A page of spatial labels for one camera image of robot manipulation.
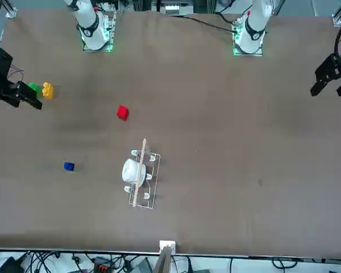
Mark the green toy brick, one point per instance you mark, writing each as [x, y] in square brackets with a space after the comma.
[34, 87]

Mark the black power strip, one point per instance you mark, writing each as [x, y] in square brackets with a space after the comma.
[103, 265]

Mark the black box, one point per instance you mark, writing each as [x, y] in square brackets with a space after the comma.
[5, 266]

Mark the yellow toy brick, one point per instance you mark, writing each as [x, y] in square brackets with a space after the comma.
[48, 91]

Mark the aluminium camera post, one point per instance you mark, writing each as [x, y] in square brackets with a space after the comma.
[166, 256]

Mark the white cup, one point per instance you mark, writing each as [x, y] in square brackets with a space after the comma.
[130, 172]

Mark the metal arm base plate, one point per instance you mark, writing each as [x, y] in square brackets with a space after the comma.
[237, 51]
[110, 45]

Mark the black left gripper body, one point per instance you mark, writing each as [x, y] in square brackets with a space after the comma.
[336, 66]

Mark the blue wooden cube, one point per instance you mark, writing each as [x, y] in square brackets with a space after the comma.
[69, 166]

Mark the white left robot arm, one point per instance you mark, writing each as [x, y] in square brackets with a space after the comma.
[253, 28]

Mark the grey power adapter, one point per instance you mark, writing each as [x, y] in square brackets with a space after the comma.
[142, 266]

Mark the wooden rod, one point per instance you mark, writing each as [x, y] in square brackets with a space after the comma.
[142, 156]

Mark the red wooden cube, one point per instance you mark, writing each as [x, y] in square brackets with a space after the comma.
[122, 112]

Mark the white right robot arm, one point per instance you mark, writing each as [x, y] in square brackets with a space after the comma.
[91, 25]

